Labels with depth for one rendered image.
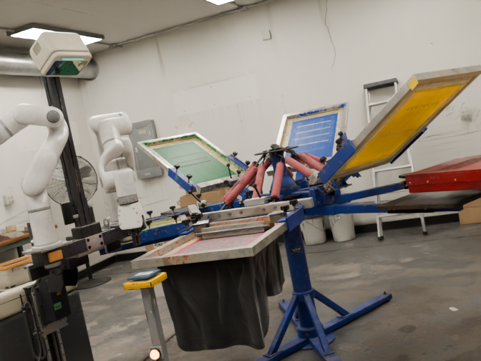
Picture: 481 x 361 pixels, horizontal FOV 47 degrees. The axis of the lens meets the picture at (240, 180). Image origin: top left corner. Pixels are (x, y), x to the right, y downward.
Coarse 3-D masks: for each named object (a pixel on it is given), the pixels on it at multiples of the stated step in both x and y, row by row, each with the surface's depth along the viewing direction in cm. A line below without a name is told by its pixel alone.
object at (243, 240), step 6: (270, 228) 280; (246, 234) 276; (252, 234) 273; (258, 234) 270; (228, 240) 270; (234, 240) 267; (240, 240) 264; (246, 240) 261; (252, 240) 258; (216, 246) 260; (222, 246) 257; (228, 246) 254; (234, 246) 251
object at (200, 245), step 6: (198, 240) 288; (204, 240) 284; (210, 240) 280; (216, 240) 277; (222, 240) 274; (186, 246) 276; (192, 246) 272; (198, 246) 269; (204, 246) 266; (210, 246) 263; (180, 252) 263; (186, 252) 260
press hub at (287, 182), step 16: (272, 160) 366; (288, 176) 365; (288, 192) 359; (288, 240) 366; (288, 256) 369; (304, 256) 368; (304, 272) 367; (304, 288) 368; (304, 304) 368; (304, 320) 370; (304, 336) 369
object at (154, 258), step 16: (224, 224) 310; (176, 240) 279; (256, 240) 237; (272, 240) 248; (144, 256) 251; (160, 256) 243; (176, 256) 238; (192, 256) 235; (208, 256) 232; (224, 256) 229; (240, 256) 227
